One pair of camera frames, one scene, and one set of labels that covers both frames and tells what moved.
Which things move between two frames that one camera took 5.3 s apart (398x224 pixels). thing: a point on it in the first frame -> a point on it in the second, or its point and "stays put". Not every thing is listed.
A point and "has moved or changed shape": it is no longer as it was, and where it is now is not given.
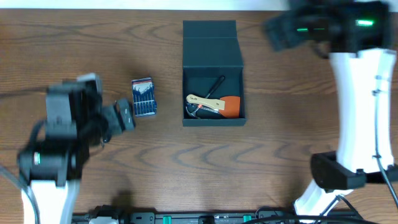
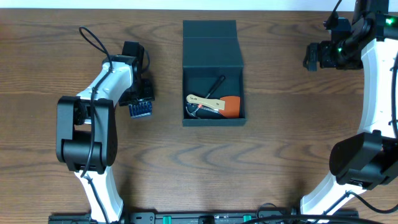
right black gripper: (294, 21) -> (326, 46)
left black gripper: (109, 121) -> (146, 90)
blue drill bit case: (143, 97) has moved or changed shape
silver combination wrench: (216, 111) stays put
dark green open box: (211, 50) stays put
